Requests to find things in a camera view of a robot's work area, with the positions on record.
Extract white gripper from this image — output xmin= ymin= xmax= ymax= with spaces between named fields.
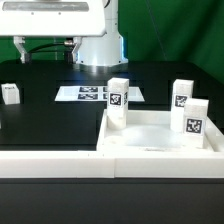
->
xmin=0 ymin=0 xmax=106 ymax=64

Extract white square table top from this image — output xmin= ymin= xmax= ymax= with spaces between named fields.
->
xmin=96 ymin=110 xmax=224 ymax=153

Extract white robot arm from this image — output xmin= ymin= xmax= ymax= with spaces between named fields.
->
xmin=0 ymin=0 xmax=128 ymax=68

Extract white sheet with markers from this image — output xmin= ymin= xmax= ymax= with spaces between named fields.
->
xmin=55 ymin=86 xmax=144 ymax=102

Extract white L-shaped fence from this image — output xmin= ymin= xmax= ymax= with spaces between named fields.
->
xmin=0 ymin=122 xmax=224 ymax=178

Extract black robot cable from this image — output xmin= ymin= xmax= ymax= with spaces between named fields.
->
xmin=26 ymin=39 xmax=78 ymax=54

